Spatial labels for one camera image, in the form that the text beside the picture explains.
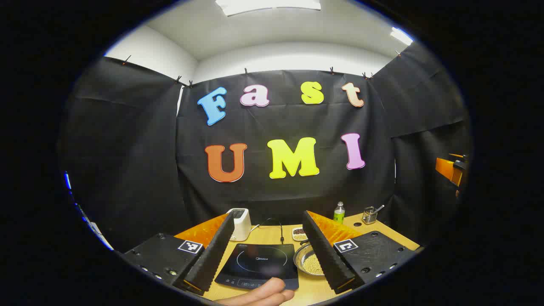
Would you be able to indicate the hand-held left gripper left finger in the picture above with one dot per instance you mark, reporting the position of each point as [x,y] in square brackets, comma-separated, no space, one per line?
[212,255]

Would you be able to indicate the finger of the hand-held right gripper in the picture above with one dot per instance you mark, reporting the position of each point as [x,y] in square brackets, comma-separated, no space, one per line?
[446,169]

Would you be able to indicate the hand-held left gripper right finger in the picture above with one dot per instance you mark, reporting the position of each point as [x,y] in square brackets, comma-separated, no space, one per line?
[325,255]

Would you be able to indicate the black induction cooktop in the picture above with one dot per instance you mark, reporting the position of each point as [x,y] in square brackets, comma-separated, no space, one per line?
[263,261]

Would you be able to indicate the pile of soybeans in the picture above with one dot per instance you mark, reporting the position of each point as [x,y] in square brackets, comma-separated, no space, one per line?
[312,264]

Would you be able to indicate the white divided bean dish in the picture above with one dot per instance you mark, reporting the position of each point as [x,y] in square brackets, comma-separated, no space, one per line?
[298,233]

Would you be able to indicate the green label drink bottle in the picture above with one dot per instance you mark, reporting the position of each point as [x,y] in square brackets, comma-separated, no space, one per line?
[339,216]

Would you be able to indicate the white toaster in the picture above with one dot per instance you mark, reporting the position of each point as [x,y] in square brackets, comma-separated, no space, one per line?
[242,225]

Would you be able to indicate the metal spoon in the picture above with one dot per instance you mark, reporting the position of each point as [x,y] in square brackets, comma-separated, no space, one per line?
[379,208]

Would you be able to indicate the small ceiling light panel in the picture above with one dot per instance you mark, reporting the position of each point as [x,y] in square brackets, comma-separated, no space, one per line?
[401,36]

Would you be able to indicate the black backdrop cloth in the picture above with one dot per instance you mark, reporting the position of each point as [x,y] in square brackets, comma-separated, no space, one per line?
[276,123]

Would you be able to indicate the large ceiling light panel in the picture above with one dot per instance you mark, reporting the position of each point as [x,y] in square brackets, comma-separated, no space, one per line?
[267,6]

